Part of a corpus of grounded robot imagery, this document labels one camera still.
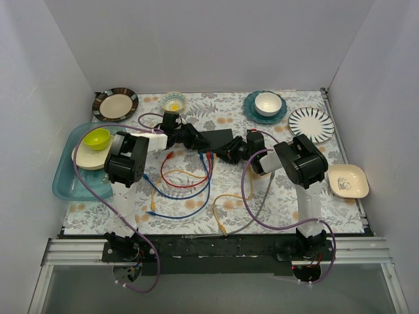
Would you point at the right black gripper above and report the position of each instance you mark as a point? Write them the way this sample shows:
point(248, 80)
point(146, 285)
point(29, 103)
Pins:
point(232, 150)

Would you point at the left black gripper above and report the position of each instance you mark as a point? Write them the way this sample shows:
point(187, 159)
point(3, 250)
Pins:
point(195, 140)

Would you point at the black network switch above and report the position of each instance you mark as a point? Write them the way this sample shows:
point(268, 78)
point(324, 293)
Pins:
point(216, 138)

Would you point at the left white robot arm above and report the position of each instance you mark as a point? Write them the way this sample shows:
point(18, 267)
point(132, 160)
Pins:
point(125, 165)

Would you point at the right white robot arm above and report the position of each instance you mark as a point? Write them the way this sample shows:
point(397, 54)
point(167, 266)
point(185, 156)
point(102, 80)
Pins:
point(304, 165)

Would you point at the floral table mat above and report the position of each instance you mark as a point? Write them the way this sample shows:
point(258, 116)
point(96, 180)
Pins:
point(174, 199)

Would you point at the yellow patterned small bowl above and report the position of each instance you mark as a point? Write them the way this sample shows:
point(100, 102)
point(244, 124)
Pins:
point(173, 102)

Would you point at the teal scalloped plate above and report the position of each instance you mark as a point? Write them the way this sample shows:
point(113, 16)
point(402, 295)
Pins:
point(250, 110)

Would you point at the white bowl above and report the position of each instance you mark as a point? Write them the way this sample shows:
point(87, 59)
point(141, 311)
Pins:
point(268, 104)

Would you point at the brown striped rim plate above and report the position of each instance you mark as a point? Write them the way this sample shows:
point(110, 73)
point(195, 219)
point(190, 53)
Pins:
point(115, 105)

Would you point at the blue white striped plate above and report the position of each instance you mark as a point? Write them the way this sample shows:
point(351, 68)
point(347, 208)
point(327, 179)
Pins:
point(313, 123)

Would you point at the lime green bowl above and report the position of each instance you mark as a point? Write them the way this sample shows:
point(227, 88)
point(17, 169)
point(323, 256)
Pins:
point(97, 139)

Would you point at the cream plate stack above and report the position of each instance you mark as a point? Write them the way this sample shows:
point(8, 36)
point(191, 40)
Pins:
point(92, 159)

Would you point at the cream square dish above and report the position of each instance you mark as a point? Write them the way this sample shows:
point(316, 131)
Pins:
point(348, 181)

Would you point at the translucent teal tray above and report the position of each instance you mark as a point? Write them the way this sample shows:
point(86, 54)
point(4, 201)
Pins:
point(66, 185)

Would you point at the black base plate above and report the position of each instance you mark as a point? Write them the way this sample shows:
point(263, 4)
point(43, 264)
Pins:
point(190, 254)

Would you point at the aluminium frame rail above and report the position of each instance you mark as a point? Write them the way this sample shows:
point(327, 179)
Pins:
point(64, 252)

